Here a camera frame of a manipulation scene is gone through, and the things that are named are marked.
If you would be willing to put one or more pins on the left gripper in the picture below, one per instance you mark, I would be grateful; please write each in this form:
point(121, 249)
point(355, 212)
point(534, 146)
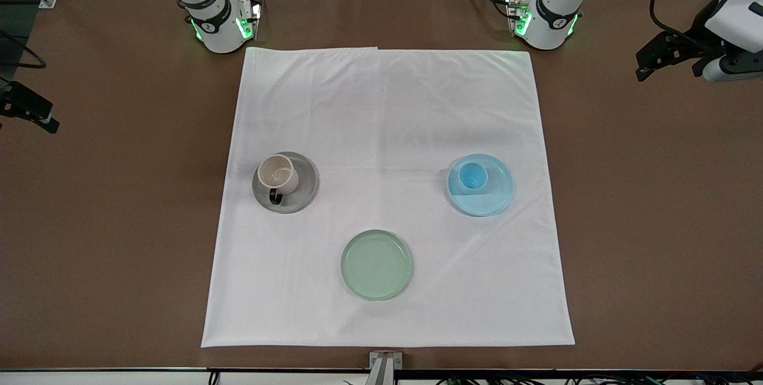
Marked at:
point(696, 33)

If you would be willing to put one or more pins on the small blue cup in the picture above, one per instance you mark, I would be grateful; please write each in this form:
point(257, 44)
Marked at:
point(473, 176)

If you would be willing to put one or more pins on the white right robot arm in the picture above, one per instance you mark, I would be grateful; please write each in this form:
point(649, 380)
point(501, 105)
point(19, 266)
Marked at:
point(217, 27)

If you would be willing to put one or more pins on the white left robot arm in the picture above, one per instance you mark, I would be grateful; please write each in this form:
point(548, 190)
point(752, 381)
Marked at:
point(554, 15)

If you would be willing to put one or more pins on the blue ceramic plate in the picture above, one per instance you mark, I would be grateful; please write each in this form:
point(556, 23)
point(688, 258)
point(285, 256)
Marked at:
point(486, 203)

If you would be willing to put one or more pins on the gray ceramic plate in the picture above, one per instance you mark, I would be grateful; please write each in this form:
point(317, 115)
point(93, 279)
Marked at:
point(307, 185)

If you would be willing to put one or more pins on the pale green ceramic plate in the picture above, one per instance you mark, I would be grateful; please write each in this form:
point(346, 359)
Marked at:
point(377, 264)

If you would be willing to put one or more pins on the white cloth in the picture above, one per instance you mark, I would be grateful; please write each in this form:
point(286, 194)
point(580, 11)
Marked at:
point(387, 105)

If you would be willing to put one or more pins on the aluminium table bracket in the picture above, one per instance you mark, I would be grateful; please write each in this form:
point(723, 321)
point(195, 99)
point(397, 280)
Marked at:
point(385, 367)

